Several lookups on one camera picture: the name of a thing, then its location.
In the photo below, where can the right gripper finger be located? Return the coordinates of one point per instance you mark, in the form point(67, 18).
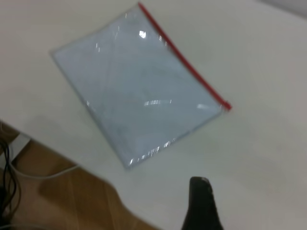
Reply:
point(201, 206)

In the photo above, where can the clear plastic zipper bag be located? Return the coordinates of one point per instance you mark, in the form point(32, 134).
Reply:
point(139, 88)

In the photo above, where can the white table leg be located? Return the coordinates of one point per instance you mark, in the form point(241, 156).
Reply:
point(20, 145)

